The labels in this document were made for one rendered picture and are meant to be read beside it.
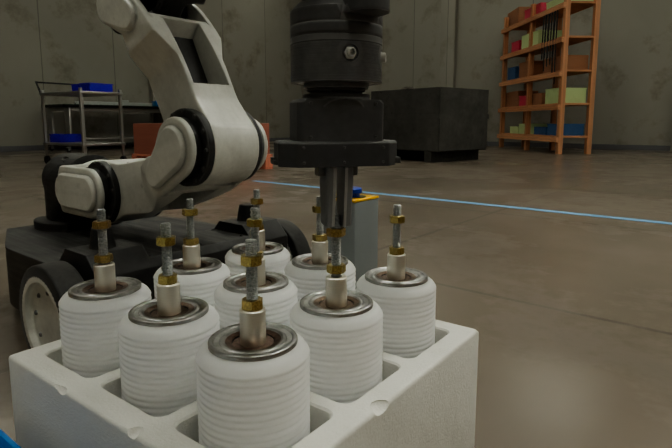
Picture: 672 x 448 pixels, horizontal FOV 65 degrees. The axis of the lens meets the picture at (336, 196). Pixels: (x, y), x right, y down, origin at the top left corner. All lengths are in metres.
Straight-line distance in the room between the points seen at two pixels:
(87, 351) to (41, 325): 0.46
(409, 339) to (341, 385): 0.12
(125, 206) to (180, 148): 0.31
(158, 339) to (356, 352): 0.18
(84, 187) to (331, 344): 0.86
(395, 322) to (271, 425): 0.22
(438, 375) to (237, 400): 0.25
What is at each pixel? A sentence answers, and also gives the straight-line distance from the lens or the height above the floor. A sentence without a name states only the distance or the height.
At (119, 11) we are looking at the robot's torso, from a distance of 1.15.
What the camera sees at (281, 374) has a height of 0.24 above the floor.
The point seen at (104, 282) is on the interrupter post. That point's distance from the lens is 0.64.
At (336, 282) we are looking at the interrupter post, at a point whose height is 0.28.
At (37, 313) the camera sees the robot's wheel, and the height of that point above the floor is 0.10.
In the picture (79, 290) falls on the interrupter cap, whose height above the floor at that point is 0.25.
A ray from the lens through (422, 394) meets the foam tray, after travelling 0.59.
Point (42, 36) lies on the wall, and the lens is 9.80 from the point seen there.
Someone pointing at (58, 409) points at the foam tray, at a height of 0.16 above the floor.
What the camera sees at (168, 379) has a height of 0.20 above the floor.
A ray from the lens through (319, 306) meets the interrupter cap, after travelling 0.54.
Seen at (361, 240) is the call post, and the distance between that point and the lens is 0.86.
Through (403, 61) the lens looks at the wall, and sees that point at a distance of 11.44.
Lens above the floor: 0.44
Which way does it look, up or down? 8 degrees down
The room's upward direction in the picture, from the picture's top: straight up
